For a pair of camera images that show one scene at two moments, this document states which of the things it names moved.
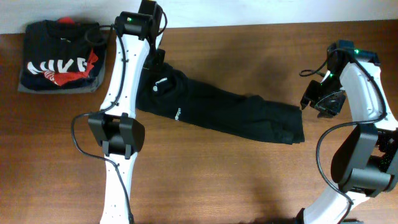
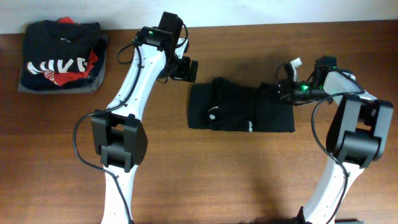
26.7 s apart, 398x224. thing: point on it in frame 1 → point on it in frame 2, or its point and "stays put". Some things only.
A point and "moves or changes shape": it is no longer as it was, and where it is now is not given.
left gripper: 158,60 → 183,72
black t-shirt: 167,90 moves or changes shape
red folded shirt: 61,78 stays put
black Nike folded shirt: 57,46 stays put
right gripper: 327,111 → 286,93
